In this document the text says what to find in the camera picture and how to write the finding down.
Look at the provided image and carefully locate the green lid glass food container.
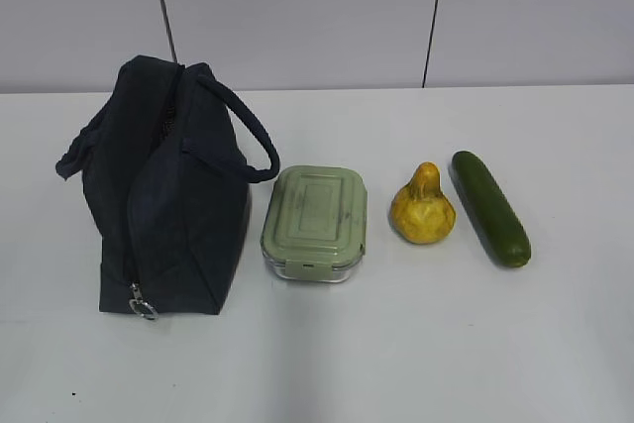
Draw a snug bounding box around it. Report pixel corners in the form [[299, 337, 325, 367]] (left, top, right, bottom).
[[261, 165, 368, 283]]

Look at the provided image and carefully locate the yellow pear shaped gourd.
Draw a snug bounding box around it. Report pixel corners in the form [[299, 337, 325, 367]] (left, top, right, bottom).
[[389, 161, 456, 245]]

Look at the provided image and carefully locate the dark blue fabric lunch bag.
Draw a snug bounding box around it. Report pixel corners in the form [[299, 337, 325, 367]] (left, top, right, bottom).
[[55, 55, 280, 320]]

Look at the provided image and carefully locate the dark green cucumber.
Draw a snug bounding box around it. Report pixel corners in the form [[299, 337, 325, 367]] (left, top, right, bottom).
[[450, 151, 532, 268]]

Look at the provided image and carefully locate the silver zipper pull ring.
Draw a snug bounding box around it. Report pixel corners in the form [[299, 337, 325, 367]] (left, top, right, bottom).
[[128, 282, 160, 322]]

